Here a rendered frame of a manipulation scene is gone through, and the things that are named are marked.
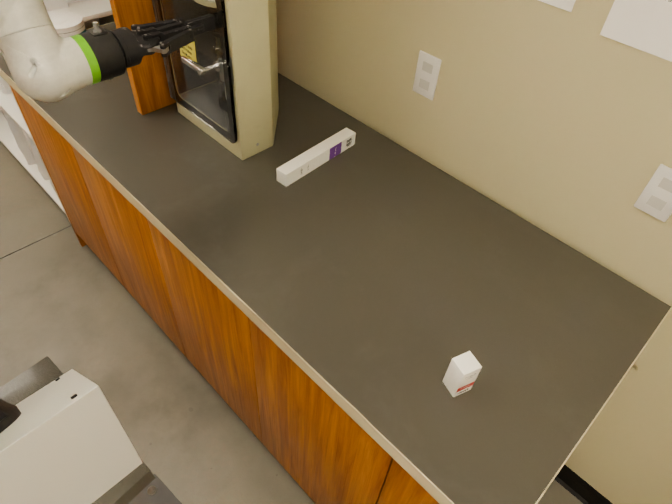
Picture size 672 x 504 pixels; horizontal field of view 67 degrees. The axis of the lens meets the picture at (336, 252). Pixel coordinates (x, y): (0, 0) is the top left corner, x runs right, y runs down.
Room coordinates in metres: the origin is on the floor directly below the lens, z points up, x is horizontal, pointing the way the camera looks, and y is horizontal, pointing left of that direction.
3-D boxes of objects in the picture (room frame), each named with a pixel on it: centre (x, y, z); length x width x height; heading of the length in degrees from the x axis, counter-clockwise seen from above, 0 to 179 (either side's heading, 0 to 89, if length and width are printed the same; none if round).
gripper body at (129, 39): (1.01, 0.45, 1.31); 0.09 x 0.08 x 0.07; 138
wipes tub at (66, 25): (1.58, 0.93, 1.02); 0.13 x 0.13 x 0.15
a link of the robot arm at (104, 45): (0.95, 0.50, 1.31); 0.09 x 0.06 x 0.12; 48
